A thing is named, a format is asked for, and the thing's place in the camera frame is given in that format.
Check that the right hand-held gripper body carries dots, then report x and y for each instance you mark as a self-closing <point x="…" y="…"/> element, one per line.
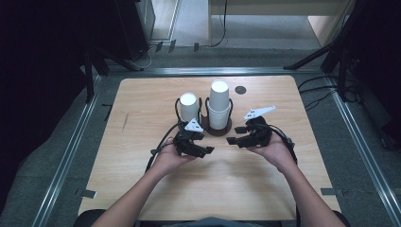
<point x="260" y="132"/>

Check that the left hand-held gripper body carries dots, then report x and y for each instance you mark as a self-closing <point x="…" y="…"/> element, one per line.
<point x="186" y="142"/>

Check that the dark wooden cup holder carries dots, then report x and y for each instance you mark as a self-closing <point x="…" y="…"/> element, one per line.
<point x="220" y="132"/>

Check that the short stack of white cups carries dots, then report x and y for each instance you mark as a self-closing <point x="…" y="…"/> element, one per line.
<point x="189" y="108"/>

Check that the tall stack of white cups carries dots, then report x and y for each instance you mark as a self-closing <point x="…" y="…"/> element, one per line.
<point x="219" y="101"/>

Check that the person's left hand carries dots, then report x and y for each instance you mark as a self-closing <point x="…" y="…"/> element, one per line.
<point x="171" y="159"/>

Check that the person's right hand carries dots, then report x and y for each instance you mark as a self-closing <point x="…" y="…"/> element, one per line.
<point x="277" y="153"/>

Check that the round black table grommet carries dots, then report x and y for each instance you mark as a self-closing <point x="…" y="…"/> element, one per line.
<point x="240" y="90"/>

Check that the person's grey-blue shirt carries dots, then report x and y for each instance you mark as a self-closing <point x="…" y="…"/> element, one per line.
<point x="214" y="222"/>

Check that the black tape strip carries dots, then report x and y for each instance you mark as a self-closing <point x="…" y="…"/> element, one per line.
<point x="172" y="46"/>
<point x="108" y="110"/>
<point x="159" y="46"/>
<point x="331" y="191"/>
<point x="196" y="47"/>

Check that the black tripod stand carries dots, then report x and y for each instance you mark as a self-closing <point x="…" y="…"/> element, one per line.
<point x="315" y="57"/>

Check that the black metal stand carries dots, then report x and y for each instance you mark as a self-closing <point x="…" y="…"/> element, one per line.
<point x="90" y="78"/>

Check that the person's right leg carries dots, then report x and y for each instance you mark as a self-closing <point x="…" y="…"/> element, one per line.
<point x="343" y="220"/>

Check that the person's leg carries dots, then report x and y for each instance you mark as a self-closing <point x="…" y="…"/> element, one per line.
<point x="90" y="219"/>
<point x="343" y="220"/>

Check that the person's left leg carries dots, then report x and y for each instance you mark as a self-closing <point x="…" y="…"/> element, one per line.
<point x="90" y="219"/>

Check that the light wooden desk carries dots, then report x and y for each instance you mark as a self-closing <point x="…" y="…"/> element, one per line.
<point x="268" y="8"/>

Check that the black cabinet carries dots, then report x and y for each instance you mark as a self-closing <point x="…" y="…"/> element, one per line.
<point x="132" y="28"/>

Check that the dark curtain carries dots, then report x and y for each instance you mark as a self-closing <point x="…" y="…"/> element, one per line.
<point x="38" y="63"/>

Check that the aluminium floor rail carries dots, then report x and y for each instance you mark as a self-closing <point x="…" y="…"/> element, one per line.
<point x="205" y="71"/>
<point x="63" y="164"/>
<point x="362" y="148"/>

